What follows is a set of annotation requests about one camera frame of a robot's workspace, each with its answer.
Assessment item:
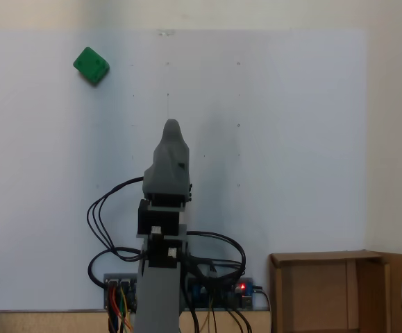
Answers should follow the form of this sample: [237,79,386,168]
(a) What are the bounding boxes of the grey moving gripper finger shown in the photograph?
[142,119,192,195]

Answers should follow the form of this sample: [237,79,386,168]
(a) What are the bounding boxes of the green dice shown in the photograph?
[72,46,110,87]

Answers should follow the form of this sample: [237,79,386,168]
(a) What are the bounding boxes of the blue board with capacitors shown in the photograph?
[185,276,256,309]

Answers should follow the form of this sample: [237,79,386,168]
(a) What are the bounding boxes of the grey mounting plate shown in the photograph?
[103,273,256,310]

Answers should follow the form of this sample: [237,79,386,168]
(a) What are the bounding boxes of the brown cardboard box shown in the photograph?
[269,249,402,333]

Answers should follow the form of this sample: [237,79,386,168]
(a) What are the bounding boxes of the black servo wire bundle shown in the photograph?
[86,176,146,251]
[185,230,247,279]

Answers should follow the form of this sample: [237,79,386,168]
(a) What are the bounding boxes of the driver board with jumper wires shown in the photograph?
[105,275,139,309]

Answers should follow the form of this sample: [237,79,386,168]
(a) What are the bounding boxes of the thick black cable loop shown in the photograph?
[88,246,143,289]

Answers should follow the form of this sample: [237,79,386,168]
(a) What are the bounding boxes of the orange jumper wire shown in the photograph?
[108,288,133,333]

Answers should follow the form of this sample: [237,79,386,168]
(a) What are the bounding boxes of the thin black cable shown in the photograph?
[228,307,254,333]
[189,308,201,333]

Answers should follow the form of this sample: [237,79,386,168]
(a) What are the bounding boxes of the black plug cable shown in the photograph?
[254,286,272,309]

